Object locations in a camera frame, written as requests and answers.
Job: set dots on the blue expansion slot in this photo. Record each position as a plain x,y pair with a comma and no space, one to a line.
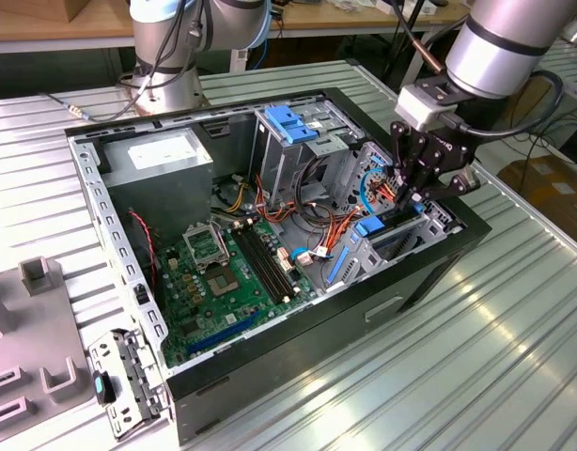
223,334

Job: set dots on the black RAM slot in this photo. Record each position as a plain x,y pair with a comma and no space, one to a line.
256,263
263,263
277,263
270,263

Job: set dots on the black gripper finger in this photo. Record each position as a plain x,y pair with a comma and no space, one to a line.
399,141
450,185

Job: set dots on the hard disk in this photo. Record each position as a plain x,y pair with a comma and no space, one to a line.
370,226

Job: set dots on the blue plastic drive bracket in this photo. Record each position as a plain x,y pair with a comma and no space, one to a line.
288,124

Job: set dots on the grey power supply unit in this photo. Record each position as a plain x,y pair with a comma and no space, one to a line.
161,188

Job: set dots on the grey parts rack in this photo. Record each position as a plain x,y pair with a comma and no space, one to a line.
39,329

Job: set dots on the green motherboard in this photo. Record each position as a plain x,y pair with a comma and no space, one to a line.
232,305

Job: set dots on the CPU socket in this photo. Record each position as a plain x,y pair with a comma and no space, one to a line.
222,282

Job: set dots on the wooden desk white frame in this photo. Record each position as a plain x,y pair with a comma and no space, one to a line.
316,21
35,28

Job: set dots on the silver optical drive cage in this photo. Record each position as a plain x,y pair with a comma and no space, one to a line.
279,164

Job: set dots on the silver slot cover latch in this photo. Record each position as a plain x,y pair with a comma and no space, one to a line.
103,357

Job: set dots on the black blue latch knob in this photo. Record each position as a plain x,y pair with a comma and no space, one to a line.
99,386

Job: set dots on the black open PC case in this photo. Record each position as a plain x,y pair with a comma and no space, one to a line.
316,338

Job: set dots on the black tripod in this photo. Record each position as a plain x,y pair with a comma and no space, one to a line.
393,75

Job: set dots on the brown cardboard box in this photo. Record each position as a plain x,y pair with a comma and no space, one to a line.
551,192

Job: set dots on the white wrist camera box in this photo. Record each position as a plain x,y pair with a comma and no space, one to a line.
417,110

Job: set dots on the silver disk bay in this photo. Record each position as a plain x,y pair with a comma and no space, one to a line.
366,265

